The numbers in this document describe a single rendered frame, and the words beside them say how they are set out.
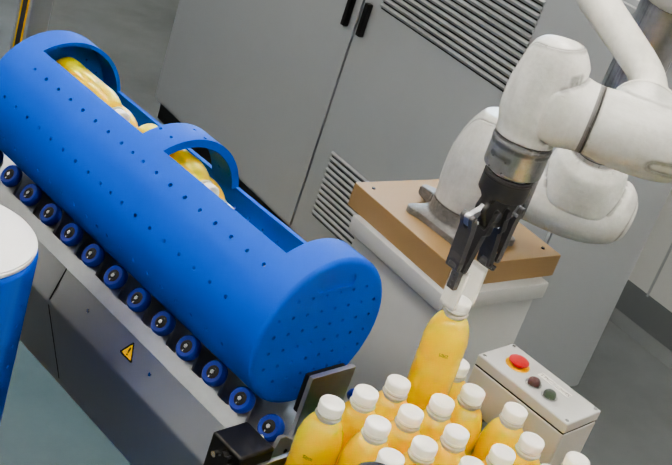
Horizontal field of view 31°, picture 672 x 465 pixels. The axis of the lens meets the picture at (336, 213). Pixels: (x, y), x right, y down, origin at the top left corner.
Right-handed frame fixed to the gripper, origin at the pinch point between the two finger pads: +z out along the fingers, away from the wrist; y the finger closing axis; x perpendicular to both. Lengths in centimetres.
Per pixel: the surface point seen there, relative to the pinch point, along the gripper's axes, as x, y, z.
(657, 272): -89, -279, 103
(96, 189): -63, 23, 16
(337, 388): -10.7, 7.0, 26.0
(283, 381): -16.2, 14.1, 26.8
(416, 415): 7.8, 11.3, 16.2
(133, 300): -49, 20, 31
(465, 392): 6.6, -1.9, 16.4
